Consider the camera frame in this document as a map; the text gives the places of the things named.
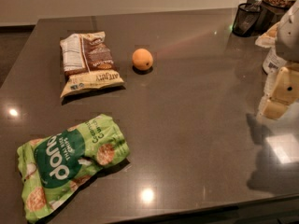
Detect orange fruit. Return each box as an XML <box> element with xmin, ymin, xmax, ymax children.
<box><xmin>132</xmin><ymin>49</ymin><xmax>153</xmax><ymax>72</ymax></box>

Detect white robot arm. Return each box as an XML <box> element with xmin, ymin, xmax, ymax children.
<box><xmin>255</xmin><ymin>0</ymin><xmax>299</xmax><ymax>119</ymax></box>

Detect white labelled bottle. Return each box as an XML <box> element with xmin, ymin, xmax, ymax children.
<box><xmin>263</xmin><ymin>48</ymin><xmax>286</xmax><ymax>74</ymax></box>

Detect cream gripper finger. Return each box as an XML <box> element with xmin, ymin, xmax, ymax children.
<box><xmin>270</xmin><ymin>67</ymin><xmax>299</xmax><ymax>105</ymax></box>
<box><xmin>258</xmin><ymin>95</ymin><xmax>289</xmax><ymax>119</ymax></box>

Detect black mesh pen cup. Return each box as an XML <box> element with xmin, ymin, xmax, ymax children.
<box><xmin>232</xmin><ymin>3</ymin><xmax>261</xmax><ymax>37</ymax></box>

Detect cream snack packet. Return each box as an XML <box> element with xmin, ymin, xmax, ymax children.
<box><xmin>255</xmin><ymin>22</ymin><xmax>278</xmax><ymax>48</ymax></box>

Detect green rice chip bag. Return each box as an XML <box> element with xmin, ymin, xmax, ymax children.
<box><xmin>17</xmin><ymin>115</ymin><xmax>130</xmax><ymax>223</ymax></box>

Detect brown and cream snack bag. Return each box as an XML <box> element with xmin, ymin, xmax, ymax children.
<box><xmin>60</xmin><ymin>32</ymin><xmax>124</xmax><ymax>98</ymax></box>

